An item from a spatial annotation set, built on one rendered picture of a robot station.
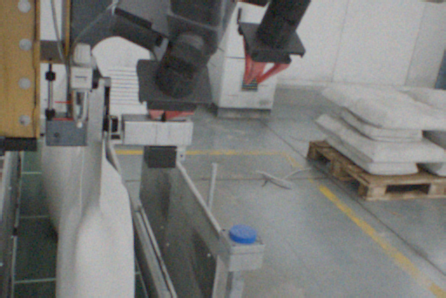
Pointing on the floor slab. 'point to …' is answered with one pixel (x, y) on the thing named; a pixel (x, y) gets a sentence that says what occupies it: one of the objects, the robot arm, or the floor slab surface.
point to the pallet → (349, 172)
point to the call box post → (234, 284)
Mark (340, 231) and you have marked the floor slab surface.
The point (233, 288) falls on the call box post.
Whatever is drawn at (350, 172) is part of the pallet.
